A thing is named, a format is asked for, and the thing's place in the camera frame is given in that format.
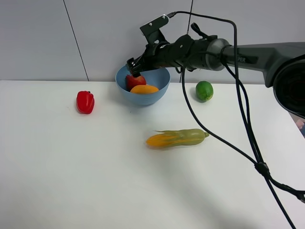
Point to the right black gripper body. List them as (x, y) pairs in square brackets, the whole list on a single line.
[(158, 56)]

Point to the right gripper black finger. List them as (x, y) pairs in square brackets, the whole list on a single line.
[(135, 66)]

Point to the red pomegranate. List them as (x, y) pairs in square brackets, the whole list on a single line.
[(132, 81)]

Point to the orange mango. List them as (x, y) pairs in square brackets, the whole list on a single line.
[(144, 89)]

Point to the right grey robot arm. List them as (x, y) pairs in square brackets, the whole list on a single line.
[(282, 64)]

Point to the blue plastic bowl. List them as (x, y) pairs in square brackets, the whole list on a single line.
[(159, 78)]

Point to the green lime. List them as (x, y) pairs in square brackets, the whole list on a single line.
[(204, 91)]

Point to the red bell pepper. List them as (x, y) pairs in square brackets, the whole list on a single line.
[(85, 102)]

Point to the corn cob with husk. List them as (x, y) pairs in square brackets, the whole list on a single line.
[(173, 138)]

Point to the pink object at table edge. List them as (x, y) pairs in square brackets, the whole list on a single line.
[(301, 126)]

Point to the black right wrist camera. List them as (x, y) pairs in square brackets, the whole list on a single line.
[(151, 30)]

